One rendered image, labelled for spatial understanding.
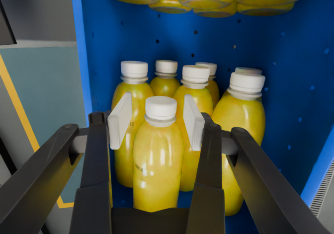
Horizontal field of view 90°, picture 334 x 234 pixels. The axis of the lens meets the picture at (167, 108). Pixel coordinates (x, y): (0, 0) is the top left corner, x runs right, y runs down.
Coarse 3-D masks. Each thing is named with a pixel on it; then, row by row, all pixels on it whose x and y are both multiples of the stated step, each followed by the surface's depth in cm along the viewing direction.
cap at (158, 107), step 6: (156, 96) 22; (162, 96) 22; (150, 102) 19; (156, 102) 20; (162, 102) 20; (168, 102) 20; (174, 102) 20; (150, 108) 19; (156, 108) 19; (162, 108) 19; (168, 108) 19; (174, 108) 20; (150, 114) 20; (156, 114) 19; (162, 114) 19; (168, 114) 19; (174, 114) 20
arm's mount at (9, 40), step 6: (0, 0) 25; (0, 6) 25; (0, 12) 25; (0, 18) 25; (6, 18) 26; (0, 24) 26; (6, 24) 26; (0, 30) 26; (6, 30) 26; (0, 36) 26; (6, 36) 26; (12, 36) 27; (0, 42) 26; (6, 42) 27; (12, 42) 27
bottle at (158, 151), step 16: (144, 128) 20; (160, 128) 20; (176, 128) 21; (144, 144) 20; (160, 144) 19; (176, 144) 20; (144, 160) 20; (160, 160) 20; (176, 160) 21; (144, 176) 21; (160, 176) 20; (176, 176) 22; (144, 192) 22; (160, 192) 21; (176, 192) 23; (144, 208) 23; (160, 208) 22
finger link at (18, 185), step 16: (64, 128) 12; (48, 144) 10; (64, 144) 10; (32, 160) 9; (48, 160) 9; (64, 160) 10; (16, 176) 8; (32, 176) 8; (48, 176) 8; (64, 176) 10; (0, 192) 7; (16, 192) 7; (32, 192) 7; (48, 192) 8; (0, 208) 6; (16, 208) 6; (32, 208) 7; (48, 208) 8; (0, 224) 6; (16, 224) 6; (32, 224) 7
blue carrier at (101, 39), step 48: (96, 0) 20; (96, 48) 21; (144, 48) 30; (192, 48) 33; (240, 48) 30; (288, 48) 24; (96, 96) 21; (288, 96) 24; (288, 144) 24; (192, 192) 33
